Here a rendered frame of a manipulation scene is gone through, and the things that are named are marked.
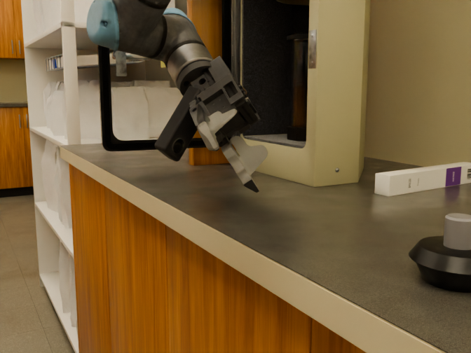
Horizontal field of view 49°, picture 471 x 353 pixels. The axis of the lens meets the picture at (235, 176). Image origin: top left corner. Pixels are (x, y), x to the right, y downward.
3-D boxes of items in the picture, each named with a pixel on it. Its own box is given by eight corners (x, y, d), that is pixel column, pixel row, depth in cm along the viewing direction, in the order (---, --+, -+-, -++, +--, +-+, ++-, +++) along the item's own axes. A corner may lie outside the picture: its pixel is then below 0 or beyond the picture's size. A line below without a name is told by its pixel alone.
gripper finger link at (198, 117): (199, 112, 71) (198, 97, 79) (189, 118, 71) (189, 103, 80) (218, 139, 73) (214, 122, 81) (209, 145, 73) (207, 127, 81)
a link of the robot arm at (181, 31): (135, 35, 93) (176, 45, 98) (154, 74, 87) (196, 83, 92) (154, -3, 88) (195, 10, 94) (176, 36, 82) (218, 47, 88)
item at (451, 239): (449, 260, 58) (453, 202, 57) (528, 287, 50) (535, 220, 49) (387, 274, 54) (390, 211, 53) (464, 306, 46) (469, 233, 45)
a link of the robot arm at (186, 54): (158, 61, 85) (182, 88, 91) (167, 79, 82) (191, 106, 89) (197, 34, 84) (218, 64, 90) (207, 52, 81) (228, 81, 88)
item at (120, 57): (127, 75, 112) (126, 48, 111) (116, 75, 111) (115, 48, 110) (125, 76, 114) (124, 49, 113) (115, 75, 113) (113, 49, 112)
